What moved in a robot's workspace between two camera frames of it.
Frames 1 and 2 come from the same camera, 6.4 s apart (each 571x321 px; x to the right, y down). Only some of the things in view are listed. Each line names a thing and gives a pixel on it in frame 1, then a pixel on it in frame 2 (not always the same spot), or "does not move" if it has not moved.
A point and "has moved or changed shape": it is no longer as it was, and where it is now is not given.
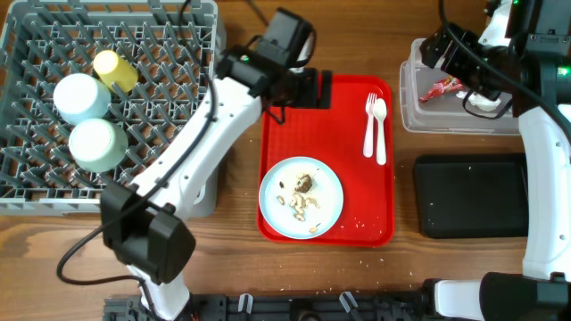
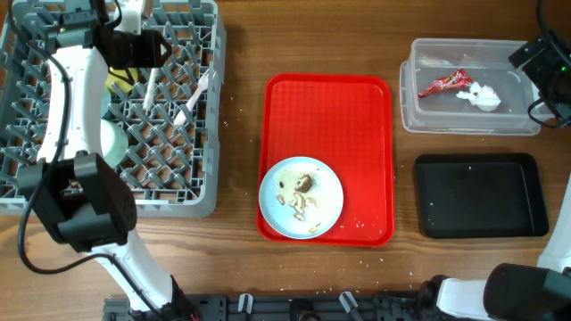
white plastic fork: (370, 102) has moved or changed shape
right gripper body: (479, 68) -> (551, 70)
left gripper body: (294, 91) -> (137, 50)
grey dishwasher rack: (44, 42) does not move
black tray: (473, 195) does not move
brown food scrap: (304, 184) does not move
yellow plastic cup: (112, 69) does not move
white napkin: (481, 102) does not move
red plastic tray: (335, 135) does not move
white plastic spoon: (380, 111) -> (151, 86)
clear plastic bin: (443, 113) does not move
